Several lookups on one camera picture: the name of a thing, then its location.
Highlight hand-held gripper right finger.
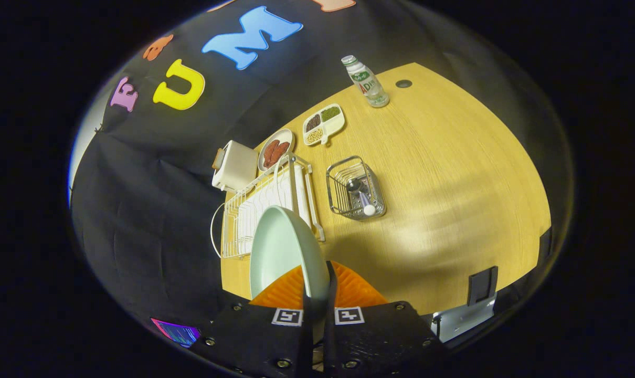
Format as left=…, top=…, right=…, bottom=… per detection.
left=323, top=260, right=450, bottom=378

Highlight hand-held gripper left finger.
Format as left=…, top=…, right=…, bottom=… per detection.
left=190, top=264, right=315, bottom=378

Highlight pale green plate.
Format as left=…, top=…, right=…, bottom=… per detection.
left=249, top=205, right=330, bottom=304

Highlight metal spoon with white end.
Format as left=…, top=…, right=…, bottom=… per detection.
left=346, top=177, right=377, bottom=217

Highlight white wire dish rack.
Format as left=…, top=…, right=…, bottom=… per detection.
left=210, top=153, right=326, bottom=260

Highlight metal wire basket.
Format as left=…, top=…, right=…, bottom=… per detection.
left=326, top=155, right=387, bottom=221

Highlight small beige plate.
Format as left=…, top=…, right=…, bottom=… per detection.
left=258, top=129, right=295, bottom=173

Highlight white divided dish with beans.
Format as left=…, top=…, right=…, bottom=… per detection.
left=302, top=103, right=346, bottom=146

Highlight black clamp block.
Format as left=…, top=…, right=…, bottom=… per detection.
left=467, top=266, right=499, bottom=307

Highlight red food slices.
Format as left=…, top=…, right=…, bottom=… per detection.
left=263, top=140, right=291, bottom=169

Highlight white toaster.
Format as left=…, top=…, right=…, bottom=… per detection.
left=211, top=140, right=259, bottom=193

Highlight black backdrop cloth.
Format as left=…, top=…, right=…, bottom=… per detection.
left=68, top=0, right=575, bottom=358

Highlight white drink bottle green label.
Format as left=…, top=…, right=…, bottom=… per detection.
left=341, top=55, right=390, bottom=109

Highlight silver metal table bracket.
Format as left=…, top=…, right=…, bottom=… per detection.
left=431, top=297, right=496, bottom=343

